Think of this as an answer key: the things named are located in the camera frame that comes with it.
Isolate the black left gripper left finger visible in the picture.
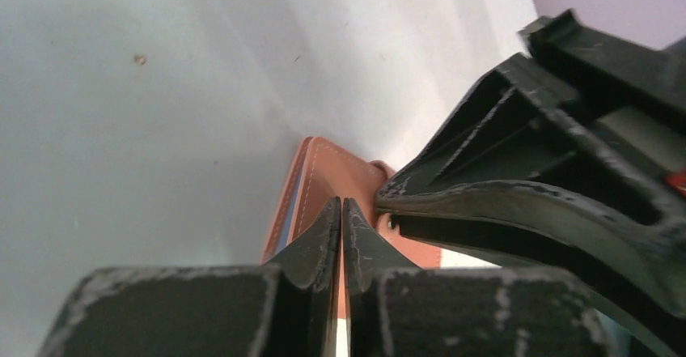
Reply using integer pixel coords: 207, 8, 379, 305
39, 198, 341, 356

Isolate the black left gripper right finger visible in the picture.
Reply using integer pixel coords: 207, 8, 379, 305
342, 198, 614, 356

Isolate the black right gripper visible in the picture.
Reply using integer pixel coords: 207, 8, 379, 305
383, 10, 685, 226

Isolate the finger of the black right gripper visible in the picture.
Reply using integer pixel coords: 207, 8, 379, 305
376, 180, 685, 356

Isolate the orange leather card holder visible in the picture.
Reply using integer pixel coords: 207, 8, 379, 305
260, 136, 443, 321

